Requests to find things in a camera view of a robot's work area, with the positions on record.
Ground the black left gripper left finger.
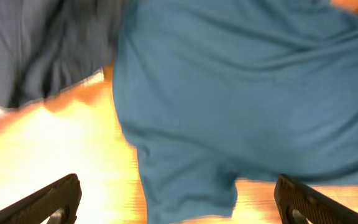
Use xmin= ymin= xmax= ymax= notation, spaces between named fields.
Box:
xmin=0 ymin=174 xmax=82 ymax=224

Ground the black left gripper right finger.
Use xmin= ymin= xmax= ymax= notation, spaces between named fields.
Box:
xmin=274 ymin=175 xmax=358 ymax=224

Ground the teal blue t-shirt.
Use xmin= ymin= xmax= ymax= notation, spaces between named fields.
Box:
xmin=112 ymin=0 xmax=358 ymax=223

